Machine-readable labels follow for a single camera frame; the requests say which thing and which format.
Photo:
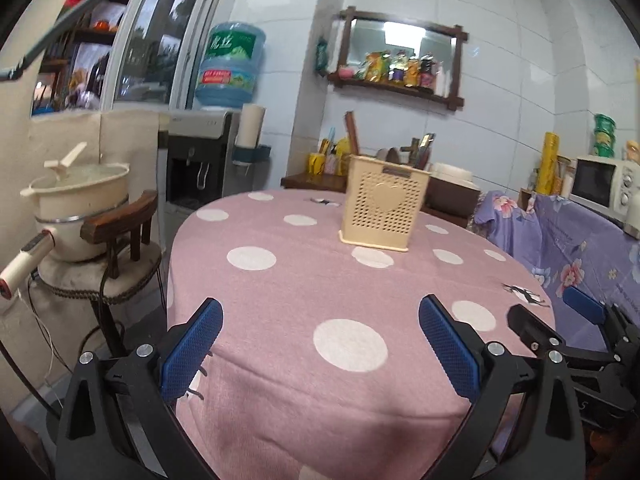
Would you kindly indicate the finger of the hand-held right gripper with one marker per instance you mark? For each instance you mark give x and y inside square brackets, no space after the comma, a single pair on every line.
[530,327]
[582,305]

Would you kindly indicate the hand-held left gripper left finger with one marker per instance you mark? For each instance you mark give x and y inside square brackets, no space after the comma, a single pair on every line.
[192,350]

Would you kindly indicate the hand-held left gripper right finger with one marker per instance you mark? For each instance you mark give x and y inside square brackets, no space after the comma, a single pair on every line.
[447,350]

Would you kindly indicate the cream plastic utensil holder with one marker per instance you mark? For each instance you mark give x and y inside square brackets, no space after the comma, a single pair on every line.
[385,210]

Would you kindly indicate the purple floral cloth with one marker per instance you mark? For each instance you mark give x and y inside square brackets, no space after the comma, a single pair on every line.
[575,240]

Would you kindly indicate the pink polka-dot tablecloth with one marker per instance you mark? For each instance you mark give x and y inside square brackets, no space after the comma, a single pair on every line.
[300,300]

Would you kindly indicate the white microwave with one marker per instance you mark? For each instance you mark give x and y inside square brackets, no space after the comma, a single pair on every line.
[595,182]

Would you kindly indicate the yellow film roll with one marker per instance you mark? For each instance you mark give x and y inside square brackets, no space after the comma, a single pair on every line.
[549,160]

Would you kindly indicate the dark wooden chair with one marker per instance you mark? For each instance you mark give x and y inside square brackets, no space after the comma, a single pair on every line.
[120,220]

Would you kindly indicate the dark wooden sideboard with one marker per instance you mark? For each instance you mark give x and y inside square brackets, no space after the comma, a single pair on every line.
[450,200]

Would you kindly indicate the water dispenser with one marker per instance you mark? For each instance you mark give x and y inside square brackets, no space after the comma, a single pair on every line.
[200,170]

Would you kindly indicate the cream cooking pot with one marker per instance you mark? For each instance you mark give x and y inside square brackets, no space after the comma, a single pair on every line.
[80,192]

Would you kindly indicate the kitchen tool rack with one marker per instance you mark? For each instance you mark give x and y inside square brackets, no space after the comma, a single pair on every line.
[420,152]

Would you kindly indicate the teal roll holder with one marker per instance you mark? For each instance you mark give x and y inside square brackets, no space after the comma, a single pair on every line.
[250,157]

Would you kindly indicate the yellow bottle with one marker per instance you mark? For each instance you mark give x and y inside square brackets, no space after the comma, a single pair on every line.
[343,152]

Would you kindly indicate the yellow mug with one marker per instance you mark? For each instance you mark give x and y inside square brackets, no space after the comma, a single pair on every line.
[316,164]

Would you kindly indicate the white paper roll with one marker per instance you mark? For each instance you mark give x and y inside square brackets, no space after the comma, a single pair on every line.
[250,125]

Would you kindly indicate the wooden cutting board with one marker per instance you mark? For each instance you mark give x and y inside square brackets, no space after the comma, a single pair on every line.
[351,132]

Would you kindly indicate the blue plastic utensil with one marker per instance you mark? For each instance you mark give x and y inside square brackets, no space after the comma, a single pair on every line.
[331,140]

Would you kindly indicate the row of small bottles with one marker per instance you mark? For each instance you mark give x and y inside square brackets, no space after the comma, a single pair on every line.
[395,70]

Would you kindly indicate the blue water bottle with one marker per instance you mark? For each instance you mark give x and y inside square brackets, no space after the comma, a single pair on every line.
[230,65]

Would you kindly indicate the glass sliding window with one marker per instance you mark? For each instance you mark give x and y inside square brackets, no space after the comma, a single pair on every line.
[150,35]

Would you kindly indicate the green hanging ornament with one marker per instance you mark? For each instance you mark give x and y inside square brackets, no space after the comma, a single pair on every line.
[321,55]

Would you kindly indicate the black metal rod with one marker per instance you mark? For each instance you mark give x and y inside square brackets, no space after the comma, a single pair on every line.
[50,40]

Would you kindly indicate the wooden framed wall mirror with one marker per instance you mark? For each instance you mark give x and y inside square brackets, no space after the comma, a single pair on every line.
[400,40]

